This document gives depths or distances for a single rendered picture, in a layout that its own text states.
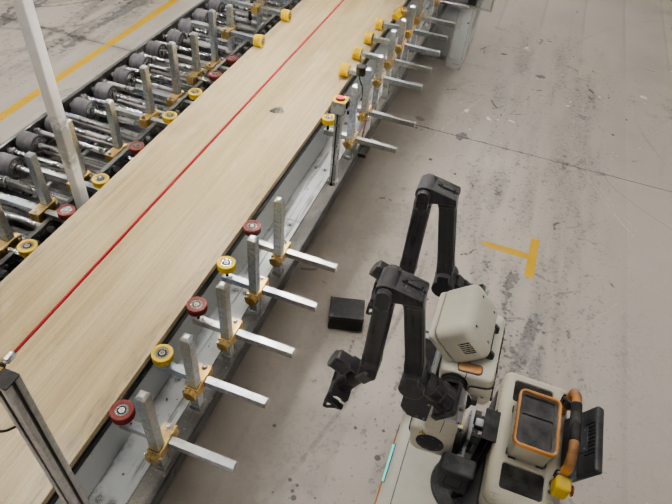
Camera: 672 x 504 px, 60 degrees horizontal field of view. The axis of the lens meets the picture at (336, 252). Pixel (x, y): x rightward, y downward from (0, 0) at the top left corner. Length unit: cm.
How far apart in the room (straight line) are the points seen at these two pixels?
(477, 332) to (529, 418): 55
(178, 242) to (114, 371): 67
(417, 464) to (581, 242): 229
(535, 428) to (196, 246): 153
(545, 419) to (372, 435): 111
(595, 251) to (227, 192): 265
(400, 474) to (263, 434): 74
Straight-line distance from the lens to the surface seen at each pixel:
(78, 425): 217
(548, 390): 246
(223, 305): 219
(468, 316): 179
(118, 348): 230
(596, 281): 421
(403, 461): 274
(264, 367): 327
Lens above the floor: 272
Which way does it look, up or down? 45 degrees down
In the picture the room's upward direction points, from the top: 6 degrees clockwise
